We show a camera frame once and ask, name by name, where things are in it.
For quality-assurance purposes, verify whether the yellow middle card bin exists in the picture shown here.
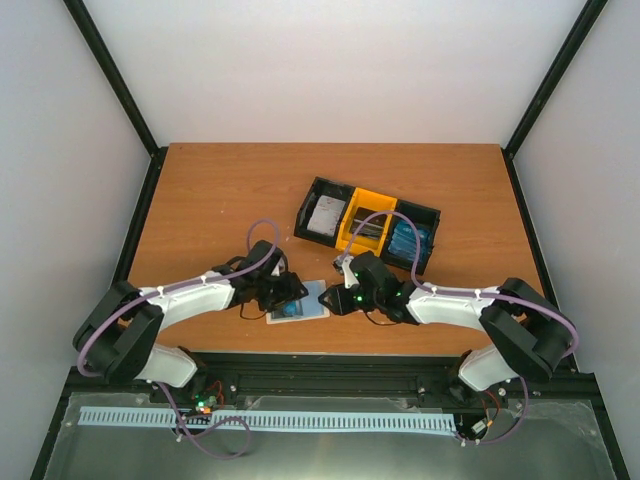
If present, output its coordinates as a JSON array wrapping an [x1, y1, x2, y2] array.
[[335, 187, 398, 256]]

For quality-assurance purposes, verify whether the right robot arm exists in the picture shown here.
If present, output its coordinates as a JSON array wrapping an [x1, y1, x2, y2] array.
[[318, 252, 579, 404]]

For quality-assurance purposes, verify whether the black card stack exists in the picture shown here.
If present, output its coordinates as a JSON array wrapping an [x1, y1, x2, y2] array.
[[349, 207, 388, 240]]

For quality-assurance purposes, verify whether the black left card bin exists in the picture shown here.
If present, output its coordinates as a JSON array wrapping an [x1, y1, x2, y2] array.
[[294, 177, 355, 248]]

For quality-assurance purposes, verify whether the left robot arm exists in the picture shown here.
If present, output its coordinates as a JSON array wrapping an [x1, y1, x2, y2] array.
[[72, 240, 308, 403]]

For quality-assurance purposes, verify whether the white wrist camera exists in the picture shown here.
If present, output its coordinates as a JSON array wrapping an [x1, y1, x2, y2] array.
[[333, 254, 360, 289], [271, 257, 288, 277]]

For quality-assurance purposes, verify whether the black frame post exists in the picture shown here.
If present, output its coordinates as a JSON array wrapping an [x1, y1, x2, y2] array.
[[503, 0, 609, 157], [63, 0, 169, 157]]

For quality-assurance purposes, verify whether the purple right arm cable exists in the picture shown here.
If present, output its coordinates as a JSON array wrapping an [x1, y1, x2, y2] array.
[[337, 211, 581, 447]]

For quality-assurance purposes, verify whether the black frame post right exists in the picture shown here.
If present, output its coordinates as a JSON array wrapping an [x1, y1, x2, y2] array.
[[503, 0, 609, 157]]

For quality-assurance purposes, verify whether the beige card holder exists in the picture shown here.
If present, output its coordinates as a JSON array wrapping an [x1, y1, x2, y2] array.
[[266, 280, 330, 325]]

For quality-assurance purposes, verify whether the black right card bin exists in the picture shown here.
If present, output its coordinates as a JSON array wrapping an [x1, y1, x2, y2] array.
[[382, 197, 443, 277]]

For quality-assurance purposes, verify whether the black frame post left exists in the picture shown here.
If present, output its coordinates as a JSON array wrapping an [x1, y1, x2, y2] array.
[[63, 0, 169, 157]]

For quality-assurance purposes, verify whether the black front frame rail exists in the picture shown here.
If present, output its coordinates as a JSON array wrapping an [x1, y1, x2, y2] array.
[[64, 352, 599, 416]]

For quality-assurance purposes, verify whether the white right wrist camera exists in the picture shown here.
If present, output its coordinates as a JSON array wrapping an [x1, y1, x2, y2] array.
[[333, 254, 360, 289]]

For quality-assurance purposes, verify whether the blue VIP card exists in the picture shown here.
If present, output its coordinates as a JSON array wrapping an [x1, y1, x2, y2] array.
[[271, 300, 303, 320]]

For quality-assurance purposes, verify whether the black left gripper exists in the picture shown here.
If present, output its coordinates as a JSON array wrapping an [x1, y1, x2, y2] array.
[[254, 270, 307, 313]]

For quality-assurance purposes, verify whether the black card bin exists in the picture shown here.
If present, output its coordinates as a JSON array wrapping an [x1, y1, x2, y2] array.
[[294, 177, 355, 248], [382, 197, 443, 277]]

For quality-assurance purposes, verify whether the light blue cable duct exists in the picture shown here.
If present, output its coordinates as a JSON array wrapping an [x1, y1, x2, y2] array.
[[77, 406, 456, 436]]

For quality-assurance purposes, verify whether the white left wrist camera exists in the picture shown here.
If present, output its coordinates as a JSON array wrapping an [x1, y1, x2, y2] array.
[[271, 257, 288, 277]]

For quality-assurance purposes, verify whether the blue card stack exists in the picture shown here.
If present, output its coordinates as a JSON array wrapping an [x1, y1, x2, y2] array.
[[387, 220, 433, 270]]

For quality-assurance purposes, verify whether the white card stack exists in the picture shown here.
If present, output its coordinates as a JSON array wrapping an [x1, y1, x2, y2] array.
[[307, 195, 346, 237]]

